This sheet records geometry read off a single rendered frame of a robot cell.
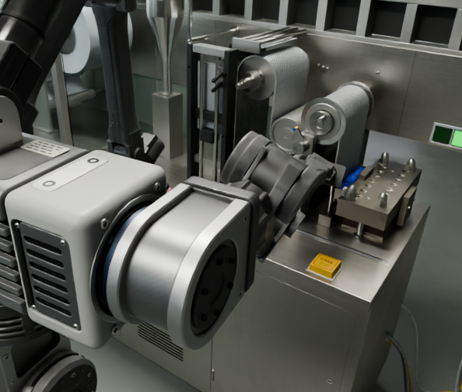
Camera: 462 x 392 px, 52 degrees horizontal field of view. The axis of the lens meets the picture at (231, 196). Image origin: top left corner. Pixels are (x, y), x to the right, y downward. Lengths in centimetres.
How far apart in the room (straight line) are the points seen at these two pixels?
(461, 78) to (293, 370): 109
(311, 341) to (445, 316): 140
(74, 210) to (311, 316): 115
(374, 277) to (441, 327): 138
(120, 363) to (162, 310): 194
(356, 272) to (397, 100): 65
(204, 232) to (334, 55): 145
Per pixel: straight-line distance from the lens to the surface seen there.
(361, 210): 151
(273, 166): 57
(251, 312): 162
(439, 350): 265
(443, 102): 173
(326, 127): 148
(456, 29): 169
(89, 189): 45
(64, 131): 197
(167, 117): 194
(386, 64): 175
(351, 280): 140
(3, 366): 69
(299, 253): 147
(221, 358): 187
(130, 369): 233
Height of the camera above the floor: 173
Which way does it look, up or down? 29 degrees down
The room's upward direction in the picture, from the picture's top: 3 degrees clockwise
